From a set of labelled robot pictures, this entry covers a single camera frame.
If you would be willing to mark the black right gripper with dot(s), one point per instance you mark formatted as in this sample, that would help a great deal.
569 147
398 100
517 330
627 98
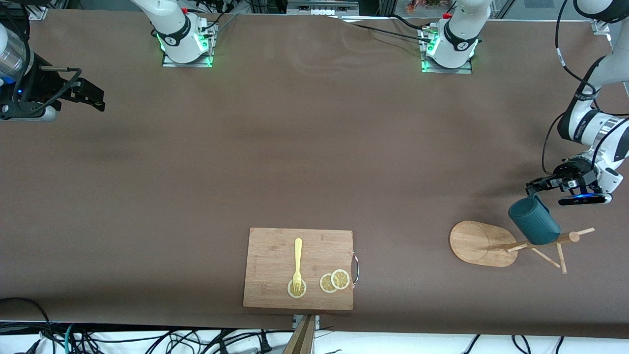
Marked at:
40 86

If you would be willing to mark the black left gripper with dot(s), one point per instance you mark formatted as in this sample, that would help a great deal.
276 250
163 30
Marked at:
566 173

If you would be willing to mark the teal cup with yellow inside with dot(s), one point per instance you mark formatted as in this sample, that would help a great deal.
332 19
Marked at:
535 221

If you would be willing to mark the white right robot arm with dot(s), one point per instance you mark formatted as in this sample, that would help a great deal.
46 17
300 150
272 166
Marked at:
169 24

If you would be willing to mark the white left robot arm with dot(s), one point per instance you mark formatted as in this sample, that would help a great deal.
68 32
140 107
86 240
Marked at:
462 29

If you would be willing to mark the wooden mug rack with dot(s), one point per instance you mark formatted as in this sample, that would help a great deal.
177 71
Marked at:
476 243

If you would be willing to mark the lemon slice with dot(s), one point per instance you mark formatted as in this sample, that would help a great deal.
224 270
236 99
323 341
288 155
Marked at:
340 279
325 283
291 292

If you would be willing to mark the bamboo cutting board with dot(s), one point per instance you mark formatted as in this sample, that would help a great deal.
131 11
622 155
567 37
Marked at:
275 265

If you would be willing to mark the yellow plastic fork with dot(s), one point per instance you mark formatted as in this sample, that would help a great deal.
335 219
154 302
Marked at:
298 255

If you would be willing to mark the grey power strip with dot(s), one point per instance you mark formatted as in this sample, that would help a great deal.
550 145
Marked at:
324 6

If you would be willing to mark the wooden tripod leg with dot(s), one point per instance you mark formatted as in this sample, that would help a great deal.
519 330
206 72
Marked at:
302 339

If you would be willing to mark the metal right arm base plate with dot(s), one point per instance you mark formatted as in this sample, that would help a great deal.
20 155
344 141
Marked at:
169 60

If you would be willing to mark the aluminium frame corner bracket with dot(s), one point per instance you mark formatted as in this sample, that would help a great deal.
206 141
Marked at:
600 27
38 14

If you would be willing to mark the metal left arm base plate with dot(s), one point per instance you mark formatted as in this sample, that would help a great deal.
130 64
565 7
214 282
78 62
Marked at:
427 69

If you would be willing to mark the metal table edge bracket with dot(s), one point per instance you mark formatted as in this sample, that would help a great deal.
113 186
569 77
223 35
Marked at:
296 320

